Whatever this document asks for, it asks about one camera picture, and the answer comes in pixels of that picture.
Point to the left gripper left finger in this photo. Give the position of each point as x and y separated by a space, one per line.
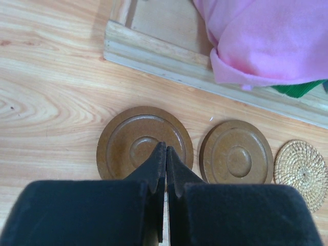
92 212

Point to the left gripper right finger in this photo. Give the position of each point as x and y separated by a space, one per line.
248 214

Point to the woven rattan coaster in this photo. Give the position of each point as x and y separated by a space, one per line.
300 165

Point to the green garment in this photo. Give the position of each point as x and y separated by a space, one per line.
298 91

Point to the wooden clothes rack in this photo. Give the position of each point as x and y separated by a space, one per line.
168 39

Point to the pink shirt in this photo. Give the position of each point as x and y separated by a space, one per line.
266 43

